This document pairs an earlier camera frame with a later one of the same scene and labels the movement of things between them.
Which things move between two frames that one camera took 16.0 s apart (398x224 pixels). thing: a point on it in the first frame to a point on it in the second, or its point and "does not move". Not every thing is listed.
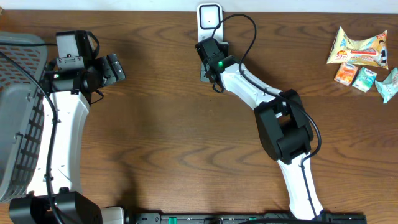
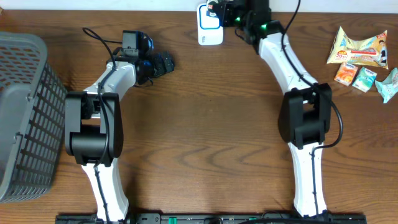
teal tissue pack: x=364 y=79 does not move
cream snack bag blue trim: x=369 y=50 does not move
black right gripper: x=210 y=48 to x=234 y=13
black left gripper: x=110 y=76 to x=161 y=69
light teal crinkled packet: x=388 y=87 does not move
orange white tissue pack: x=346 y=73 does not move
